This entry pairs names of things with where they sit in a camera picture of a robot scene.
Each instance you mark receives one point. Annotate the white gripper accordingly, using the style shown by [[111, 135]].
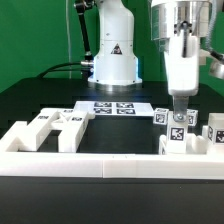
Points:
[[182, 73]]

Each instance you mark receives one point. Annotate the white chair back bar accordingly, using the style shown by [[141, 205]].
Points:
[[72, 132]]

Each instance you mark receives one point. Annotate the white chair back part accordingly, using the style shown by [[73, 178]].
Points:
[[33, 135]]

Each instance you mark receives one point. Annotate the white tag sheet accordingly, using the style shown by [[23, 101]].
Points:
[[102, 108]]

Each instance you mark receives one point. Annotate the black camera stand pole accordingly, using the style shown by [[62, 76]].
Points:
[[81, 7]]

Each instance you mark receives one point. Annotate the white U-shaped fence frame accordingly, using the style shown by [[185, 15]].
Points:
[[16, 163]]

